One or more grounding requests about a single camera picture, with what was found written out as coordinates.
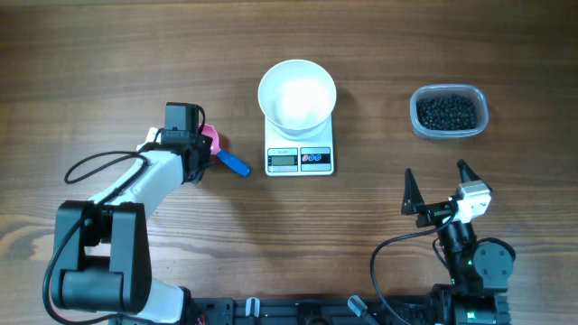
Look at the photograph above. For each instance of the white bowl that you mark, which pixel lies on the white bowl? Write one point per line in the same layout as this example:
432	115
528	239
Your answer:
297	96

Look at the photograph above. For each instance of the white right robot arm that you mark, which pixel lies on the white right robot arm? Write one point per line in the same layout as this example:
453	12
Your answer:
479	268

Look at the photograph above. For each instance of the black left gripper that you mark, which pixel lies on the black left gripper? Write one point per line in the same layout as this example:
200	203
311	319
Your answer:
203	143

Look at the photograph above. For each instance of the clear plastic container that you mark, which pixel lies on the clear plastic container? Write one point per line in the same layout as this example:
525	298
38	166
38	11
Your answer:
473	93

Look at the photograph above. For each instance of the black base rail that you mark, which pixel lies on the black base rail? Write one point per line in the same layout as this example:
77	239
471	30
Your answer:
401	310

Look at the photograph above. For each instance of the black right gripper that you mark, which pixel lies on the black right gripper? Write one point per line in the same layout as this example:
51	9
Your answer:
414	203

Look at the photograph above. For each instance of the white digital kitchen scale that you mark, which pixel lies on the white digital kitchen scale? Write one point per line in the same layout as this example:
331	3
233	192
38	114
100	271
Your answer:
308	154

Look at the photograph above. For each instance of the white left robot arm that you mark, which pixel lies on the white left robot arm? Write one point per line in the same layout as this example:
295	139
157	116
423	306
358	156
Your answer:
101	257

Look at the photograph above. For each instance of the black beans in container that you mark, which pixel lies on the black beans in container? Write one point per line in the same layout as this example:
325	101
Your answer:
447	113

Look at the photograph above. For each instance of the pink scoop with blue handle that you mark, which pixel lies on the pink scoop with blue handle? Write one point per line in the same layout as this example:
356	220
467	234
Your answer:
235	164

